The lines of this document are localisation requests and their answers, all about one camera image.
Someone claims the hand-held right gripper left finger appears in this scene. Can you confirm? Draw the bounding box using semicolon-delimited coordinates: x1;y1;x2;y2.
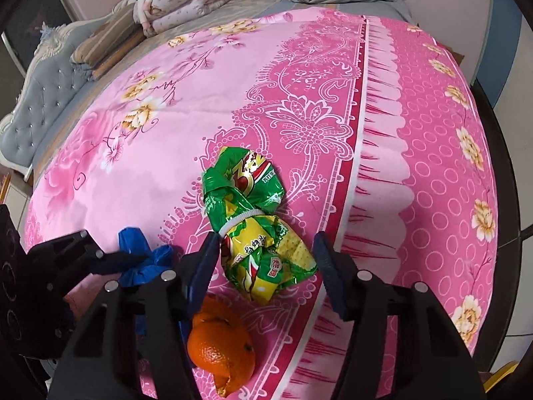
49;231;221;400

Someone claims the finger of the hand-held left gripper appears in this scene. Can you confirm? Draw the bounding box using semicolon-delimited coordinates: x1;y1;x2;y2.
27;230;167;297

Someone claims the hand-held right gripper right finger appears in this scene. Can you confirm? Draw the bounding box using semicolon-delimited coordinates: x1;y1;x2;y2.
312;231;488;400

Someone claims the blue rubber glove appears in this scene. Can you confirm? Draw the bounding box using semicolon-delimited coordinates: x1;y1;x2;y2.
118;227;190;338

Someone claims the green yellow snack wrapper bundle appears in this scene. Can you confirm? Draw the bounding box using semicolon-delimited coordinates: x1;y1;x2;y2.
201;146;318;304

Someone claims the orange fruit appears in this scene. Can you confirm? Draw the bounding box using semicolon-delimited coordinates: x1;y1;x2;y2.
187;296;257;398

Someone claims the grey tufted headboard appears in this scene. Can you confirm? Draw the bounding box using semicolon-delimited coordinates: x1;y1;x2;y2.
0;23;90;176

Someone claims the pink floral bedsheet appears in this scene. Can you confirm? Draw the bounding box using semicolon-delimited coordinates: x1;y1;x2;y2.
23;6;500;400

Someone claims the striped pillow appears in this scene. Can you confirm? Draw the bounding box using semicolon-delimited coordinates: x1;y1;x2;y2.
71;6;146;82

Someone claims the folded floral quilt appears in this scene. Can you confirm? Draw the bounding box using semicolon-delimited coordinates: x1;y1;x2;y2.
132;0;234;37

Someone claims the blue-grey door frame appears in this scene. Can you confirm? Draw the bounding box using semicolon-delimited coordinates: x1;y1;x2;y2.
491;0;523;107

